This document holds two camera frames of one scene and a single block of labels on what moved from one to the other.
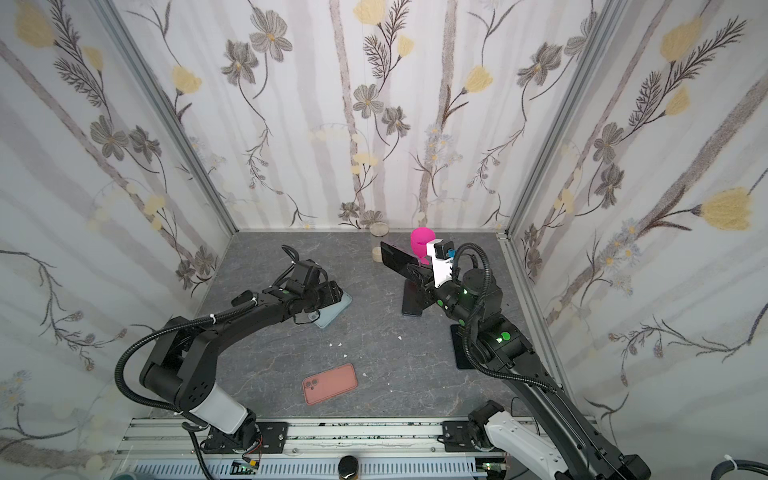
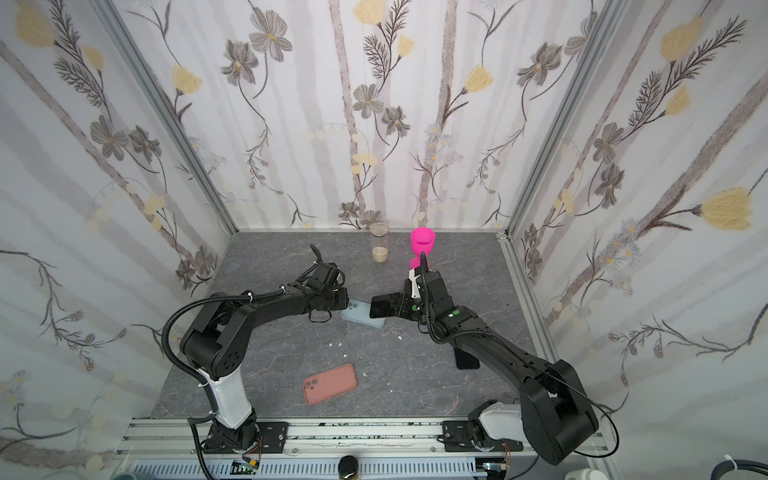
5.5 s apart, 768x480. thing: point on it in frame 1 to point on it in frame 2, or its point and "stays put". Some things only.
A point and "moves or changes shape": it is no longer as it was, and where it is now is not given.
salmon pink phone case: [331, 383] stays put
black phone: [460, 357] stays put
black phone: [327, 315] moves or changes shape
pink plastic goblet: [420, 238] stays put
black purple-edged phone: [396, 259] to [386, 305]
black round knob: [348, 468] stays put
